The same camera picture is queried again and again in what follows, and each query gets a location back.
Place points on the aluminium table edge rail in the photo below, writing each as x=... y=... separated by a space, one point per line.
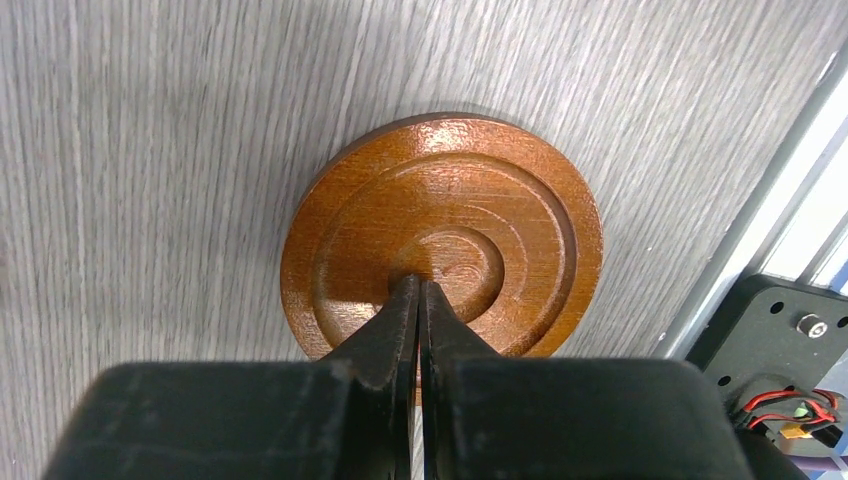
x=793 y=225

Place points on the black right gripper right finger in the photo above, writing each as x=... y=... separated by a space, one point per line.
x=461 y=403

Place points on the glossy brown grooved wooden coaster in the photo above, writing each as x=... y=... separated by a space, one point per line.
x=494 y=214

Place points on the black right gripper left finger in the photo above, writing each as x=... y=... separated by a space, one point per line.
x=382 y=357

